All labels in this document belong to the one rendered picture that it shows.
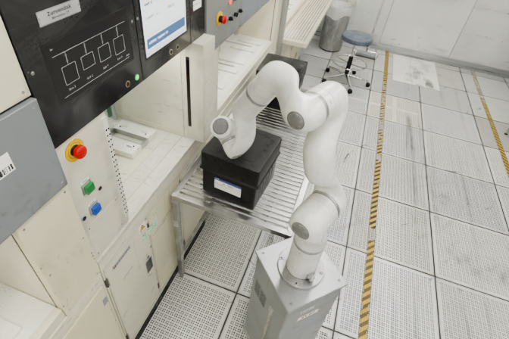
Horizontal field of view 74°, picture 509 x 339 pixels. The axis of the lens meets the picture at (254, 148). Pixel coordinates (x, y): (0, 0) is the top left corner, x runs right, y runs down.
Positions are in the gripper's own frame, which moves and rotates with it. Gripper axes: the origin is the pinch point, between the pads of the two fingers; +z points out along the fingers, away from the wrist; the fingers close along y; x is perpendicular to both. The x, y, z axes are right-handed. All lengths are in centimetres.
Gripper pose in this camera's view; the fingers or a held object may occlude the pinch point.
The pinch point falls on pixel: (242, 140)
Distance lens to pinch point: 153.0
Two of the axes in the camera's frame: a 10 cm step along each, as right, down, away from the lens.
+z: 2.2, 1.4, 9.6
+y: -9.1, -3.3, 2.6
